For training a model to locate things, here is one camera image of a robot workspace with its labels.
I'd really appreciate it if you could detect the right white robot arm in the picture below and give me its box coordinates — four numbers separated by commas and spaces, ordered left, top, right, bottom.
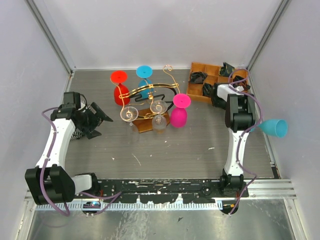
210, 83, 256, 197

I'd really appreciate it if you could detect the patterned dark sock in tray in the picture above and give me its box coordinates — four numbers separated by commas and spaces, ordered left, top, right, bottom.
218, 62, 235, 78

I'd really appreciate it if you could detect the red wine glass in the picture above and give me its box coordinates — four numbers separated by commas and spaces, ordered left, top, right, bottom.
110, 70, 130, 106

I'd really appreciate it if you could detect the dark sock right tray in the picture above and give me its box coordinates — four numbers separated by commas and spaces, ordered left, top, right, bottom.
233, 75, 251, 92

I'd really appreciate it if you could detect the clear wine glass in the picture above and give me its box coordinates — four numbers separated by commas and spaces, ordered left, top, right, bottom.
120, 106, 139, 144
150, 100, 168, 134

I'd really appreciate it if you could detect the gold wire wine glass rack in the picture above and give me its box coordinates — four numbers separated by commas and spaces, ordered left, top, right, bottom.
120, 65, 181, 134

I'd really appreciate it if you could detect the black sock in tray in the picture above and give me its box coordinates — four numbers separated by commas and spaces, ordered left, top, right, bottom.
202, 82, 214, 98
189, 71, 208, 85

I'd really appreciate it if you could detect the black white striped cloth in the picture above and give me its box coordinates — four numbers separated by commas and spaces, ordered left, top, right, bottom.
70, 128, 84, 141

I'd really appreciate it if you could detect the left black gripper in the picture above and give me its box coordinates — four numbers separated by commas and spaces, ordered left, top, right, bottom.
77, 102, 112, 139

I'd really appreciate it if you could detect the black mounting base plate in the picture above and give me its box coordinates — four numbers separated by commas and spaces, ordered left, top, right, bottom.
86, 178, 249, 204

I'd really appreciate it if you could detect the wooden compartment tray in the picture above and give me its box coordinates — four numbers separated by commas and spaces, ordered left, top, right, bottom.
186, 62, 248, 104

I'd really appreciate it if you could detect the blue wine glass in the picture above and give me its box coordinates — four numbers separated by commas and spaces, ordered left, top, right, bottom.
136, 65, 154, 99
251, 119, 288, 138

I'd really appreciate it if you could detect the pink wine glass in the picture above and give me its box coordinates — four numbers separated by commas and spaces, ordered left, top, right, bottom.
170, 93, 191, 128

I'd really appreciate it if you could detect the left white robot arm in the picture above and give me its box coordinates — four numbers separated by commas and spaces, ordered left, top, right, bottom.
24, 91, 112, 206

